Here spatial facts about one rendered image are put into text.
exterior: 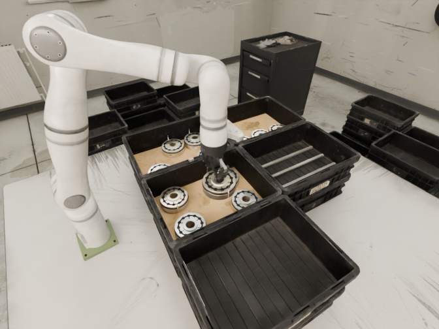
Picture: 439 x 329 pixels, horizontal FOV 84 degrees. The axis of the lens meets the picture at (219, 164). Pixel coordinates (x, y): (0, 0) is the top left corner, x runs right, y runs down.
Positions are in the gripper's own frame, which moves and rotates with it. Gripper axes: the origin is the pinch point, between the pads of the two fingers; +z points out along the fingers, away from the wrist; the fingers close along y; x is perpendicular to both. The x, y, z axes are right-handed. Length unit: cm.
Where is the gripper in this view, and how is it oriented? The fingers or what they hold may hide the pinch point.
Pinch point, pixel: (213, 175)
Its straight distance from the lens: 76.6
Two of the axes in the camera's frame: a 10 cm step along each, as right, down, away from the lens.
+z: -0.1, 7.5, 6.6
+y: 5.1, 5.7, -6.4
